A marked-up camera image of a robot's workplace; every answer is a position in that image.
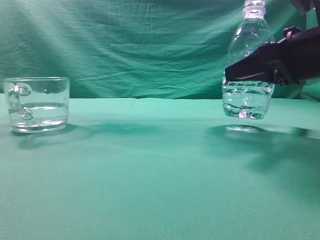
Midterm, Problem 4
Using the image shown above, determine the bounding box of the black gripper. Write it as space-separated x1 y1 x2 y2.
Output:
225 26 320 86

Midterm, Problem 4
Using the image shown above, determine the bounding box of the clear plastic water bottle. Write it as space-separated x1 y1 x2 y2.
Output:
222 0 275 120

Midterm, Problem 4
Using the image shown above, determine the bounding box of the green backdrop cloth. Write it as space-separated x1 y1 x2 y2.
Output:
0 0 320 101

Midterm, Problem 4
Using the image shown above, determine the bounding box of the green tablecloth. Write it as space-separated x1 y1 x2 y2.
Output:
0 98 320 240

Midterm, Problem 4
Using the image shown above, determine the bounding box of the clear glass mug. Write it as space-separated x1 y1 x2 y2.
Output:
3 76 71 134

